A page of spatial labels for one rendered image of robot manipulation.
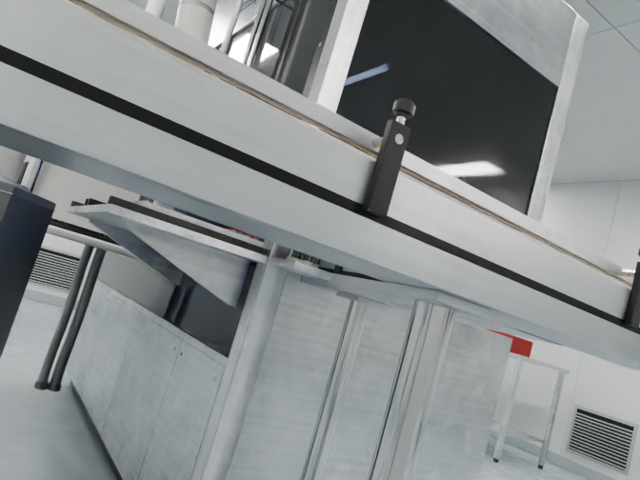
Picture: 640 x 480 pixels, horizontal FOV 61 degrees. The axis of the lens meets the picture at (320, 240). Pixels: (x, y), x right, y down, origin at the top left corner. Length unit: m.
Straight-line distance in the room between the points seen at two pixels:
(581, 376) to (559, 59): 4.28
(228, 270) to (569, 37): 1.52
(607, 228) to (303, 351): 5.14
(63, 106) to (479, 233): 0.42
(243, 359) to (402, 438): 0.80
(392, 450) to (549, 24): 1.81
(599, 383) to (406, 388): 5.37
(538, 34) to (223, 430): 1.65
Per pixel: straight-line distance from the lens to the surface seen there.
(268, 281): 1.38
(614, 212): 6.35
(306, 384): 1.50
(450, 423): 1.88
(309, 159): 0.48
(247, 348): 1.39
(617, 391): 5.89
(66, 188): 2.25
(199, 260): 1.41
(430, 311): 0.64
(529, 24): 2.13
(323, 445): 1.31
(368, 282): 1.19
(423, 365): 0.64
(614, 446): 5.85
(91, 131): 0.42
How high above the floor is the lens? 0.79
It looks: 7 degrees up
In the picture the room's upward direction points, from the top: 16 degrees clockwise
